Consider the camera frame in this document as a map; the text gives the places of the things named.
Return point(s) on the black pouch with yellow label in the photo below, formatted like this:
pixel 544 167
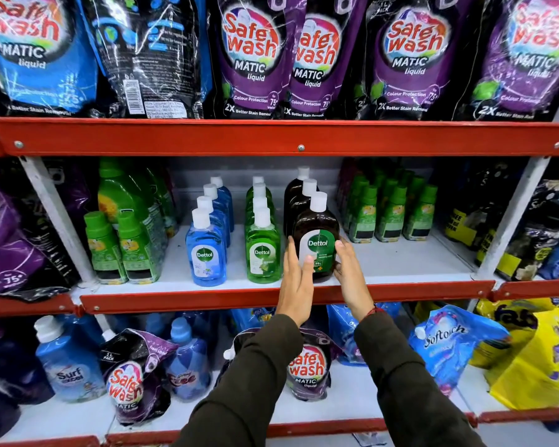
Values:
pixel 466 209
pixel 526 237

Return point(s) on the person's left hand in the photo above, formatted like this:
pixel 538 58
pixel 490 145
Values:
pixel 294 293

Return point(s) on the person's right forearm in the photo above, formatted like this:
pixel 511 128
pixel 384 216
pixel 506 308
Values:
pixel 410 391

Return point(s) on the person's right thumb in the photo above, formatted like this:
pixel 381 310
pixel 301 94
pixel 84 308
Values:
pixel 339 273

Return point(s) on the red thread wristband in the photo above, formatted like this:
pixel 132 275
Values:
pixel 375 310

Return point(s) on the blue liquid bottle blue cap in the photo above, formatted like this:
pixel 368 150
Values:
pixel 188 363

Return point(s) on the person's left forearm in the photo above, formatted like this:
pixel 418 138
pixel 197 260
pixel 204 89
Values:
pixel 247 386

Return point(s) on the green cleaner bottle white cap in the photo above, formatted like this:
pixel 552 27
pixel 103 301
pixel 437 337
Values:
pixel 258 179
pixel 263 251
pixel 260 203
pixel 259 189

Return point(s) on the purple black detergent pouch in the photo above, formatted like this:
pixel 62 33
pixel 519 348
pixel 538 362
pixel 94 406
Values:
pixel 310 367
pixel 526 60
pixel 9 246
pixel 324 65
pixel 254 60
pixel 135 377
pixel 410 60

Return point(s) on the person's right hand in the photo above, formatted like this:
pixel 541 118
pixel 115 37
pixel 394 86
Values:
pixel 354 283

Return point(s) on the large green dishwash bottle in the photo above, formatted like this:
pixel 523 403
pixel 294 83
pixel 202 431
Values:
pixel 164 200
pixel 121 190

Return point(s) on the person's left thumb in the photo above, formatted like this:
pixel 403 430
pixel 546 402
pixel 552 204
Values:
pixel 309 269

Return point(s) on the brown antiseptic bottle white cap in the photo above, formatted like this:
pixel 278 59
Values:
pixel 317 228
pixel 292 188
pixel 303 204

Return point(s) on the black pouch with blue icons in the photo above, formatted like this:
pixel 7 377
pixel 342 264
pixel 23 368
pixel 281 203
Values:
pixel 144 55

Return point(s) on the small green dishwash bottle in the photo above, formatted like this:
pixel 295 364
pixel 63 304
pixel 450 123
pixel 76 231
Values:
pixel 103 251
pixel 137 251

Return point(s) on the white shelf upright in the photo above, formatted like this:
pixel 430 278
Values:
pixel 56 214
pixel 512 218

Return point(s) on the yellow detergent pouch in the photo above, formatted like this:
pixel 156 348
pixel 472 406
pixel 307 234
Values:
pixel 503 321
pixel 540 363

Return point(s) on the blue black detergent pouch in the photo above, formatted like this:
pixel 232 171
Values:
pixel 42 55

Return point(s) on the group of small green bottles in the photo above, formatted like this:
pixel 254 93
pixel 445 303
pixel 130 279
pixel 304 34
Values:
pixel 391 214

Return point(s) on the blue softener pouch white spout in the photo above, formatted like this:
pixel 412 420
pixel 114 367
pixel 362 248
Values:
pixel 452 344

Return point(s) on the blue detergent bottle white cap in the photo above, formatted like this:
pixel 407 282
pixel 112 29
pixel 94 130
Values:
pixel 70 363

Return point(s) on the blue cleaner bottle white cap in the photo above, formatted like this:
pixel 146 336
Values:
pixel 220 218
pixel 226 190
pixel 206 256
pixel 224 202

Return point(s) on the long red shelf rail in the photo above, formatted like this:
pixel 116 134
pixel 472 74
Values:
pixel 261 137

